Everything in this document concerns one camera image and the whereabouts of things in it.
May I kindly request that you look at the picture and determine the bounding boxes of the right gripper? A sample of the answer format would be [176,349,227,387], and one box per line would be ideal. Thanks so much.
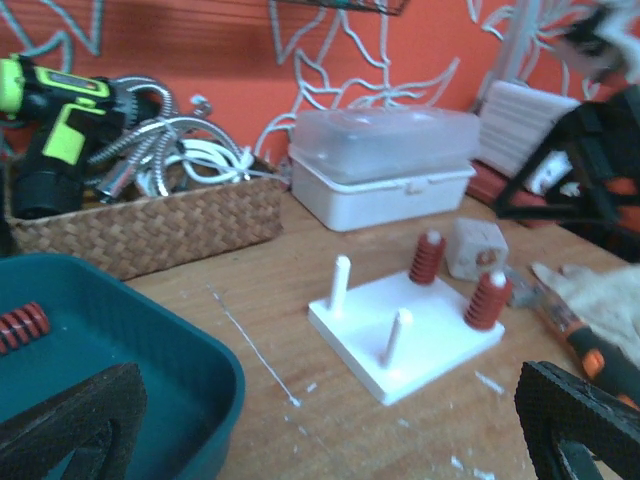
[493,85,639,260]

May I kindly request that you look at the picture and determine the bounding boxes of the white work glove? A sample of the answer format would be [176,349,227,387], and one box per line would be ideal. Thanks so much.
[530,262,639,365]

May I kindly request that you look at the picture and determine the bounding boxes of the white power supply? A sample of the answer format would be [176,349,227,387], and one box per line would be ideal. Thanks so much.
[477,81,580,177]

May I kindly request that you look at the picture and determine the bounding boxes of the green cordless drill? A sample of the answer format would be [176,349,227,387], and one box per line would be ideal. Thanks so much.
[1,55,160,220]

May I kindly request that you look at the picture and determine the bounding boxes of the white peg base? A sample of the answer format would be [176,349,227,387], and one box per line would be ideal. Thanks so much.
[308,255,505,405]

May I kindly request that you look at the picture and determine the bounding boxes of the red spring three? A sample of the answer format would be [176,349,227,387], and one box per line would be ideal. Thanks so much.
[0,302,51,356]

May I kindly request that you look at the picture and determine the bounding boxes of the orange black screwdriver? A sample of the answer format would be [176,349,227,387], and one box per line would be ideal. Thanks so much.
[532,284,639,410]

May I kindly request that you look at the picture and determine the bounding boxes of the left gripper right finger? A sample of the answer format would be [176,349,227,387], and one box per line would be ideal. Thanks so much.
[515,361,639,479]

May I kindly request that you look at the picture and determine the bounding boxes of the wicker basket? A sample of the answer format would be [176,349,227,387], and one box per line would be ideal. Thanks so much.
[4,160,282,280]

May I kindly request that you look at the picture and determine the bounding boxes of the white cables in basket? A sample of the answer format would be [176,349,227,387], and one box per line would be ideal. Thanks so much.
[134,139,291,196]

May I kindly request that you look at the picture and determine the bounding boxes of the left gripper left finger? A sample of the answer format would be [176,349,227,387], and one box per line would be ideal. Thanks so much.
[1,363,147,479]

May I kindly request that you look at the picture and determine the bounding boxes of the white plastic storage box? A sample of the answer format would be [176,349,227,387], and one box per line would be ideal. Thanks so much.
[288,105,480,232]

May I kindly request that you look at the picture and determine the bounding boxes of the white power adapter cube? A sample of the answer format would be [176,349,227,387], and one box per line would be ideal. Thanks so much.
[445,217,509,281]

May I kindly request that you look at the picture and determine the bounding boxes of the teal plastic tray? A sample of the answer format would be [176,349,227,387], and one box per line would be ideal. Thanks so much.
[1,254,245,479]

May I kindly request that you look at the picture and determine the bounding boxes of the red spring two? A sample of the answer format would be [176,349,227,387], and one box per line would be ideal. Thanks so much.
[464,270,512,331]

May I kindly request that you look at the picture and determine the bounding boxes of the red spring one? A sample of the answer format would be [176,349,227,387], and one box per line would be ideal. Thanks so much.
[409,230,446,285]

